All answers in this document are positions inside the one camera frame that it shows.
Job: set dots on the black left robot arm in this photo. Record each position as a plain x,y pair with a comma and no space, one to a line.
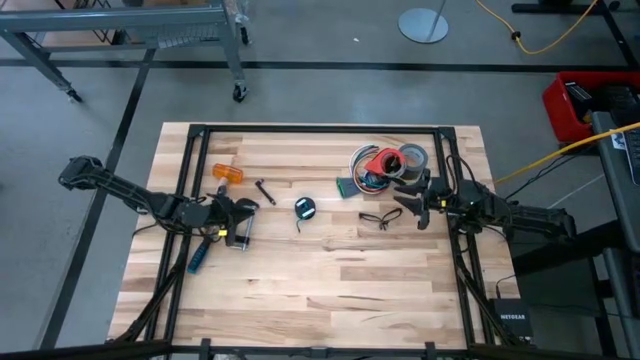
125,187

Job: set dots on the grey desk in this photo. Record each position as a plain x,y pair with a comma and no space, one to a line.
617,190

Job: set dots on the metal rolling cart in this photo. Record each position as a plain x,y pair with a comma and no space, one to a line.
115,19

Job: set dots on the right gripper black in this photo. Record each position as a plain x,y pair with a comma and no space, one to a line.
447,197

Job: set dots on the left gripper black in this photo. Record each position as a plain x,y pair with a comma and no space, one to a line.
215,212

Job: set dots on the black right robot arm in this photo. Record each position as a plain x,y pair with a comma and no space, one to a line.
530,217

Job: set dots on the small black hex tool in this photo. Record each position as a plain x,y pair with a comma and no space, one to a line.
265,192

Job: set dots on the black aluminium table frame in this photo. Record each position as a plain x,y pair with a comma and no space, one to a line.
320,129

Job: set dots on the black-framed safety glasses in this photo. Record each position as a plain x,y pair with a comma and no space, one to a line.
387,218

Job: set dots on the round metal stand base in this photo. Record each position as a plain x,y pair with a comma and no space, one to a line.
423,26

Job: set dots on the black box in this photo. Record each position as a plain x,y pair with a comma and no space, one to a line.
579,100

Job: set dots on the red plastic bin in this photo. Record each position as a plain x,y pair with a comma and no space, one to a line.
555,107

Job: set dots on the orange-head wooden mallet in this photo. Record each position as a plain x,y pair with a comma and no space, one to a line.
227,172

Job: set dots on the grey duct tape roll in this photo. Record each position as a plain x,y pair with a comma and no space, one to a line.
417,167

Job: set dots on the red tape dispenser with roll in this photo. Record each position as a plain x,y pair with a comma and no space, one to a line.
382,162

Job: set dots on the black Netgear switch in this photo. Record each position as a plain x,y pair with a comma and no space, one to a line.
512,317

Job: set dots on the grey pouch with green trim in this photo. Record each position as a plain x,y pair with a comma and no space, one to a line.
347,187

